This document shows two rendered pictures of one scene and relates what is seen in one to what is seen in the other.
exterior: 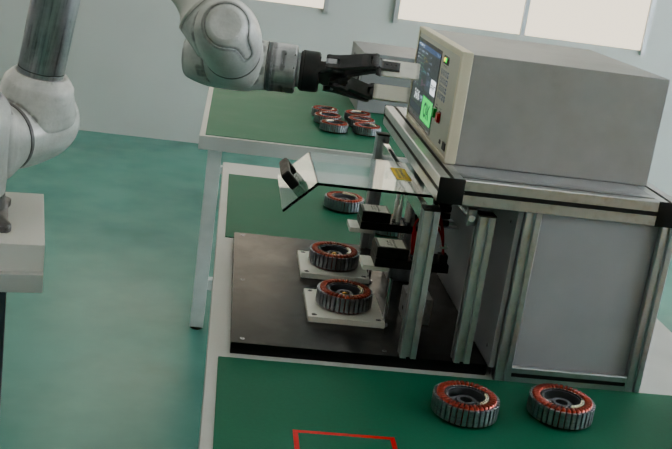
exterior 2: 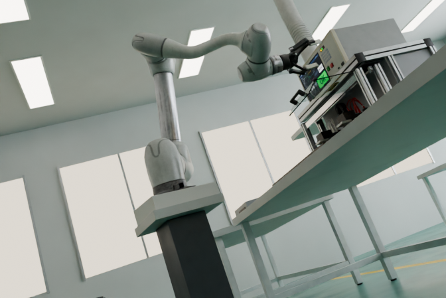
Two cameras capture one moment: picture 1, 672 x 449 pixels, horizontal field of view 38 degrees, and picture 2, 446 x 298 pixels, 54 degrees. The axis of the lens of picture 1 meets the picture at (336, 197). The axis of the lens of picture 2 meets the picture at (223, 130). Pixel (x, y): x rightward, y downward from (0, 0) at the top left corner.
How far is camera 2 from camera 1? 138 cm
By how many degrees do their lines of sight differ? 34
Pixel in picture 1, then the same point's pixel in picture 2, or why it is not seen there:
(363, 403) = not seen: hidden behind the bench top
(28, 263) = (213, 191)
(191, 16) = (245, 36)
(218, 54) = (262, 38)
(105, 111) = not seen: outside the picture
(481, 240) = (379, 72)
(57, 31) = (174, 120)
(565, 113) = (371, 37)
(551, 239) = (400, 64)
